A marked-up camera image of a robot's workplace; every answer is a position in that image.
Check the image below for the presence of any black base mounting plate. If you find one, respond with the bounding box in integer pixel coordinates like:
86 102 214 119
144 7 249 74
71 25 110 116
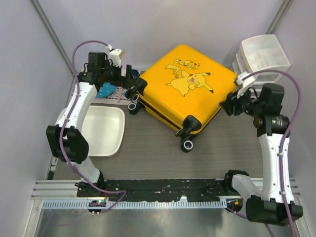
75 179 239 202

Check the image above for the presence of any pink handled knife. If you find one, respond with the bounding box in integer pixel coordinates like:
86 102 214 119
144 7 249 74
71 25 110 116
118 87 123 103

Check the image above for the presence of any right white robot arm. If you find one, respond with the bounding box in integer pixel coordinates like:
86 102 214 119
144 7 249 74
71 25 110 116
221 83 303 226

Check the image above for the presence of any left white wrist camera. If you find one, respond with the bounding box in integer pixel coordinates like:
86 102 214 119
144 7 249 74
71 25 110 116
107 44 125 64

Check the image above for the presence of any white square tray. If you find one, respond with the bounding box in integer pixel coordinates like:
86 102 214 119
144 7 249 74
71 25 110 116
55 106 125 158

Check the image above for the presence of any white plastic drawer organizer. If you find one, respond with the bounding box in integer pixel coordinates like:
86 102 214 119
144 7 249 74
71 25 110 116
232 34 291 83

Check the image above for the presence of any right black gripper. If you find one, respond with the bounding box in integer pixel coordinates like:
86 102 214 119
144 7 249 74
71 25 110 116
218 84 263 117

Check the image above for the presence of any blue polka dot plate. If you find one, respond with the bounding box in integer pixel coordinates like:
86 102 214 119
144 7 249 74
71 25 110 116
96 82 117 98

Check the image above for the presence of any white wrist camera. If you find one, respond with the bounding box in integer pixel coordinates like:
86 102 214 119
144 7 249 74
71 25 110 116
235 72 256 99
107 44 125 64

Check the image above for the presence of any yellow Pikachu hard suitcase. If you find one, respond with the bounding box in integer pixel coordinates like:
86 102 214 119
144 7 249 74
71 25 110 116
125 44 237 153

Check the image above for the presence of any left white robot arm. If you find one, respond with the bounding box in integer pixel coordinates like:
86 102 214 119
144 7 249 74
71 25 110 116
46 49 133 197

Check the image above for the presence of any white slotted cable duct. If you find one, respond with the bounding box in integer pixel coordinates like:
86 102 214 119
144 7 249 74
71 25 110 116
42 198 227 209

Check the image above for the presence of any dark blue ceramic cup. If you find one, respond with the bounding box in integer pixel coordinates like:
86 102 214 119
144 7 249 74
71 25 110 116
131 69 140 79

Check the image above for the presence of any patterned white placemat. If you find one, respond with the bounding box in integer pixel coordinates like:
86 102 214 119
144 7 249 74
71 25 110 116
71 70 134 106

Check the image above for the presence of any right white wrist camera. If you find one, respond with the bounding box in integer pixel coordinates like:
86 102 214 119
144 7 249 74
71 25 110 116
235 72 256 99

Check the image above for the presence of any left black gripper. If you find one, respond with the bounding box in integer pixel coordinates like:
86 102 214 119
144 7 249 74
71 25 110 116
100 60 136 89

